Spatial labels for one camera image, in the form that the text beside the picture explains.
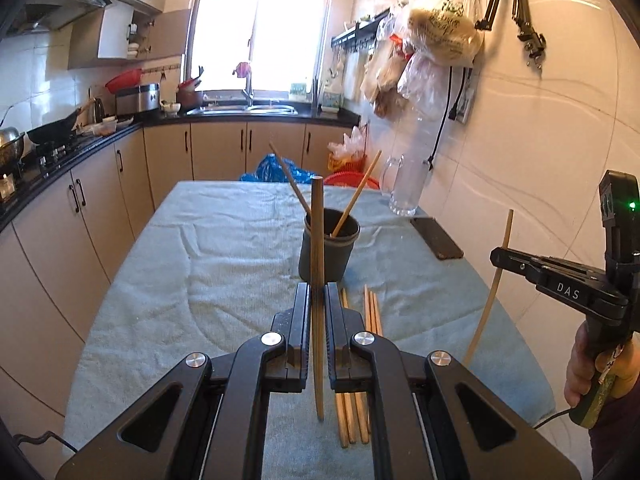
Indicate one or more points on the wooden chopstick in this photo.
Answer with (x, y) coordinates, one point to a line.
(357, 192)
(317, 240)
(362, 420)
(492, 300)
(290, 180)
(352, 420)
(378, 322)

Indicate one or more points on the dark grey cup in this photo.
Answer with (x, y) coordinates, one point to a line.
(341, 255)

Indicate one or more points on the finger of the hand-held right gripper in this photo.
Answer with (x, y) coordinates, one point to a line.
(520, 262)

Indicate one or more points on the person's right forearm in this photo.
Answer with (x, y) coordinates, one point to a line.
(617, 435)

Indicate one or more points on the white plastic bag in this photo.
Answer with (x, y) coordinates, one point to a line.
(350, 142)

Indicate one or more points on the stack of white bowls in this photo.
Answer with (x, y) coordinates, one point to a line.
(133, 47)

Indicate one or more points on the metal faucet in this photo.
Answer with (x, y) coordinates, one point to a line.
(248, 90)

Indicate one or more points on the black wall rack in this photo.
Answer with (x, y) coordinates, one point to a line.
(357, 30)

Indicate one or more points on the steel sink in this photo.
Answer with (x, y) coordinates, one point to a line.
(250, 109)

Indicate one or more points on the white power strip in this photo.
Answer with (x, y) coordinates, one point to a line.
(465, 100)

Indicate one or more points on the hanging plastic bags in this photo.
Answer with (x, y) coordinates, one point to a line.
(440, 30)

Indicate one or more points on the person's right hand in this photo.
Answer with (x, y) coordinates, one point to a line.
(580, 375)

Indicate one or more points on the black range hood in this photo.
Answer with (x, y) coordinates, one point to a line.
(60, 2)

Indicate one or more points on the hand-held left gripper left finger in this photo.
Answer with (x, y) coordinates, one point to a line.
(303, 330)

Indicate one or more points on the open wall cabinet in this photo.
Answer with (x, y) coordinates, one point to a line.
(110, 35)

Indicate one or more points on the white mortar bowl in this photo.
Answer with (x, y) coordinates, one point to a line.
(171, 108)

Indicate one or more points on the blue plastic bag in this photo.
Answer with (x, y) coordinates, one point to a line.
(267, 172)

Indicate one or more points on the gas stove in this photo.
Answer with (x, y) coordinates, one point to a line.
(55, 150)

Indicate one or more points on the brown pot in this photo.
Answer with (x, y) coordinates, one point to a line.
(190, 99)

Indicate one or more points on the light blue table towel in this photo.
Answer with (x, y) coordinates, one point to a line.
(200, 285)

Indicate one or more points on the beige lower cabinets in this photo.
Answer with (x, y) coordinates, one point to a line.
(165, 160)

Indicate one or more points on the white detergent bottle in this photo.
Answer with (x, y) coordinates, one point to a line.
(331, 95)

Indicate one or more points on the plastic food container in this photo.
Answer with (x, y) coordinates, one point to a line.
(107, 126)

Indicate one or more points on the black smartphone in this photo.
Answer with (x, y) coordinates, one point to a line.
(437, 237)

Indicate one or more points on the stainless rice cooker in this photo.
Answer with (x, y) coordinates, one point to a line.
(137, 99)

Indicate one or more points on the clear glass mug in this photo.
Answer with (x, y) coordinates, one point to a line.
(407, 185)

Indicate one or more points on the red colander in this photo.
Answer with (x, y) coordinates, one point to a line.
(124, 80)

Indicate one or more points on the kitchen window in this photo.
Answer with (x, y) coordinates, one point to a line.
(260, 40)

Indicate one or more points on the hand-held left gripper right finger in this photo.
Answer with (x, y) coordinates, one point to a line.
(332, 330)

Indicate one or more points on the red plastic basket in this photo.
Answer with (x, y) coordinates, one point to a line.
(345, 180)

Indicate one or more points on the dark kettle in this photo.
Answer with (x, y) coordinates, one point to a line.
(97, 110)

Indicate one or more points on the green box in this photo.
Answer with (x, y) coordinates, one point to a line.
(297, 92)

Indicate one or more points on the black kitchen countertop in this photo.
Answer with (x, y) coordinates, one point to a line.
(225, 119)

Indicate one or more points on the pink cloth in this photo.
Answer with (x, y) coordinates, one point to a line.
(243, 68)

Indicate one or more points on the black wok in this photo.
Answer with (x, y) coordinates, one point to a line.
(50, 132)

